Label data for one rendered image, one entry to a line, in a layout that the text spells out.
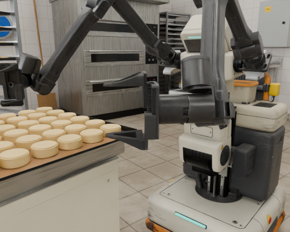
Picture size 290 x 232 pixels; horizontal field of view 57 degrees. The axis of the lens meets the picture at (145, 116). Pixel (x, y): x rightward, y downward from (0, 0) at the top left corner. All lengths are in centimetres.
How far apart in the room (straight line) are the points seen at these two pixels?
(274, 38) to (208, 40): 412
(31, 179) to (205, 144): 92
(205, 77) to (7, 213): 43
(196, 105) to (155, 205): 116
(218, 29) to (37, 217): 56
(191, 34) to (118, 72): 317
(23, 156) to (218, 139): 99
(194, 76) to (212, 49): 15
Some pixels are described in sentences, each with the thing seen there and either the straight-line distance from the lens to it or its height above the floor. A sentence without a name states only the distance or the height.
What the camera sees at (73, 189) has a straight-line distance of 62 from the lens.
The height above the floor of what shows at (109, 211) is 71.
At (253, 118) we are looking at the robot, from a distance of 151.
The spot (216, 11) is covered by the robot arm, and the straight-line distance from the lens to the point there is 72.
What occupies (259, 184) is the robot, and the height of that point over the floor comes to 40.
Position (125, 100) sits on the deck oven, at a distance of 448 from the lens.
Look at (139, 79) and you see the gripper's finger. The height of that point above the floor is 105.
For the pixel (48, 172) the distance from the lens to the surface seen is 58.
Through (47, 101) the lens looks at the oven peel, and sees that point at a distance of 468.
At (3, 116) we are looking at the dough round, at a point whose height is 92.
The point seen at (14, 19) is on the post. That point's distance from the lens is 194.
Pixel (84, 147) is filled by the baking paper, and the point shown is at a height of 90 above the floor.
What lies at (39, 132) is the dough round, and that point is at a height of 92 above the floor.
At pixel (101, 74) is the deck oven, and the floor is 74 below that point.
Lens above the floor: 110
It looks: 14 degrees down
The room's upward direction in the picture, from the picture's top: straight up
